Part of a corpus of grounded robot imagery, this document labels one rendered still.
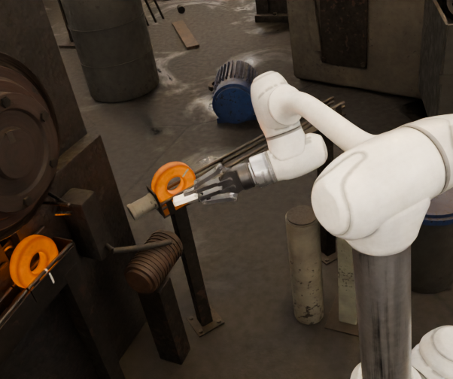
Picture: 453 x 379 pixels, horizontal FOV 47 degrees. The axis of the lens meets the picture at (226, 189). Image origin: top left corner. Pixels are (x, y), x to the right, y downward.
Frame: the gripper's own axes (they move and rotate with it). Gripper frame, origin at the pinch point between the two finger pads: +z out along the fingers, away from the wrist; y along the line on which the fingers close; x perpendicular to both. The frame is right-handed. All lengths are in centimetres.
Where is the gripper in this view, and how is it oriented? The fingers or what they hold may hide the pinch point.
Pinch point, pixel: (185, 198)
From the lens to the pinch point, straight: 146.7
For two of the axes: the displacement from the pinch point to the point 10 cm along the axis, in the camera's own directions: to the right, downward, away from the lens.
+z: -9.3, 3.4, 1.4
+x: -0.7, -5.3, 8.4
